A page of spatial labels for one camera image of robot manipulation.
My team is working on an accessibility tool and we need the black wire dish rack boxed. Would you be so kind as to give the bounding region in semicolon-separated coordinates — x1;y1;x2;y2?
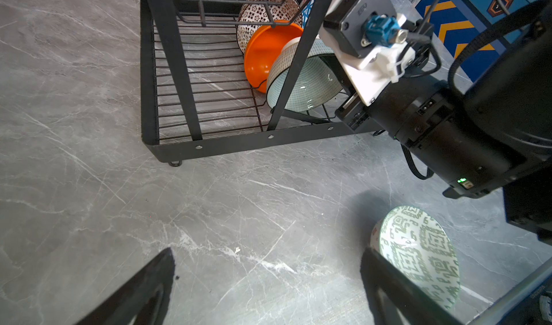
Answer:
139;0;380;168

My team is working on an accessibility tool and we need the beige brown patterned bowl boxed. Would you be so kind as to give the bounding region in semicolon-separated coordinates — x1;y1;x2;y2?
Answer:
237;0;303;53

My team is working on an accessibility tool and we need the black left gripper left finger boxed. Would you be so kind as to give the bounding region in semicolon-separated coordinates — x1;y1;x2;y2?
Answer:
78;247;175;324

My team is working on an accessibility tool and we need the mint green bowl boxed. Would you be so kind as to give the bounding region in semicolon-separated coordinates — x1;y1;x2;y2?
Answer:
267;37;342;112

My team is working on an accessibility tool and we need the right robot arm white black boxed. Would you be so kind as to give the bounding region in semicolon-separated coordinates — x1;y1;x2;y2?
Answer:
336;0;551;244

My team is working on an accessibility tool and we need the green white patterned bowl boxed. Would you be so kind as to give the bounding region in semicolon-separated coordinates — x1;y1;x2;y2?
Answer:
369;206;461;311

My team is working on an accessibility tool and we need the blue triangle patterned bowl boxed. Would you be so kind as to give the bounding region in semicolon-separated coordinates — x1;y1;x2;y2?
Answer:
300;0;315;28

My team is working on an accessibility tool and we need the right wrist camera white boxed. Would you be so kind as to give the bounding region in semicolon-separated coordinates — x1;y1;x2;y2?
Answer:
319;0;415;106

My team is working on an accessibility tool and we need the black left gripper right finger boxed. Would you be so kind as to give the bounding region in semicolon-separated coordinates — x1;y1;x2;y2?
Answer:
361;247;459;324

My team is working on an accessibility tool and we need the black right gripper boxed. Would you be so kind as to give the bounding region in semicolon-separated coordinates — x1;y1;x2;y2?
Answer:
335;93;369;131

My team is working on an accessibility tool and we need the orange bowl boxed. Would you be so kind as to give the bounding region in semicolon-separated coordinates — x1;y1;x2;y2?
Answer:
244;20;303;93

